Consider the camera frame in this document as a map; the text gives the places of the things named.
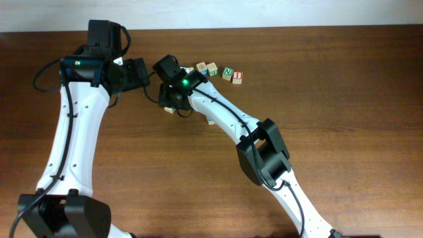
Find wooden T letter block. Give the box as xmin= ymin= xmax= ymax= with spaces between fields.
xmin=207 ymin=117 xmax=215 ymax=125

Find wooden block blue side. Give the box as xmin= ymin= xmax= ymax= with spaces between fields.
xmin=196 ymin=62 xmax=208 ymax=75

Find plain wooden block green side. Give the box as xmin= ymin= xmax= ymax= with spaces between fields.
xmin=164 ymin=107 xmax=176 ymax=114

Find red I letter block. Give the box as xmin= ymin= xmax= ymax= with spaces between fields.
xmin=232 ymin=71 xmax=243 ymax=85

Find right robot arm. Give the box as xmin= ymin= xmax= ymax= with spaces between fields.
xmin=153 ymin=55 xmax=341 ymax=237

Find green N letter block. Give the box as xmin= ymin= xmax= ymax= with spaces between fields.
xmin=222 ymin=67 xmax=234 ymax=81

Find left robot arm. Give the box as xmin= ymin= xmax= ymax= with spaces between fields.
xmin=16 ymin=20 xmax=147 ymax=237

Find right black cable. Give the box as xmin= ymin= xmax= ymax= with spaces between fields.
xmin=143 ymin=69 xmax=305 ymax=238

